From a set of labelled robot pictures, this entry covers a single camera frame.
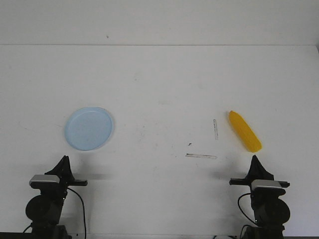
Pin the light blue round plate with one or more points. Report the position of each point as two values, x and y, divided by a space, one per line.
88 128

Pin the yellow toy corn cob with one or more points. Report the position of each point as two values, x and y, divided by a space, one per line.
244 132

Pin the horizontal clear tape strip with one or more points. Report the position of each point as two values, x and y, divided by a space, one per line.
201 156

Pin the vertical clear tape strip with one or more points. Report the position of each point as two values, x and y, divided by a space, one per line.
215 129

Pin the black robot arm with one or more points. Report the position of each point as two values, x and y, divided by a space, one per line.
45 209
270 212

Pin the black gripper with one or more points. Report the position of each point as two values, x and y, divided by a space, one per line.
63 177
256 168

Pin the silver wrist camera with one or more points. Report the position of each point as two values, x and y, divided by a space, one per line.
43 181
270 186

